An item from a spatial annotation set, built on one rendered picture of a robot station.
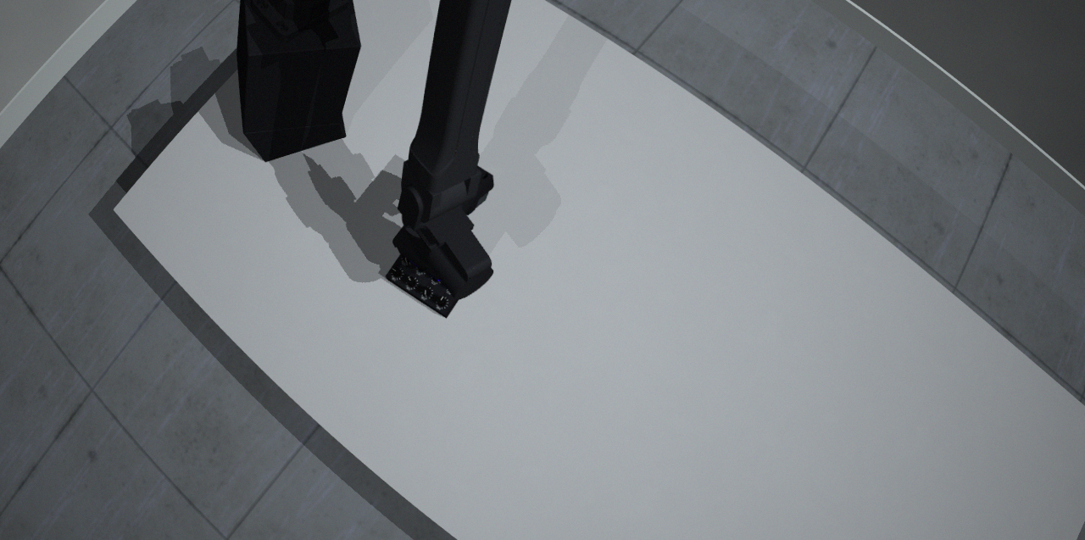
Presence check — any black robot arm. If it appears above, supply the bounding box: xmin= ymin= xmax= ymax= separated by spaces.
xmin=252 ymin=0 xmax=512 ymax=300

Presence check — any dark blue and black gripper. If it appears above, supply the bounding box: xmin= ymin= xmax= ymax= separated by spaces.
xmin=392 ymin=226 xmax=441 ymax=281

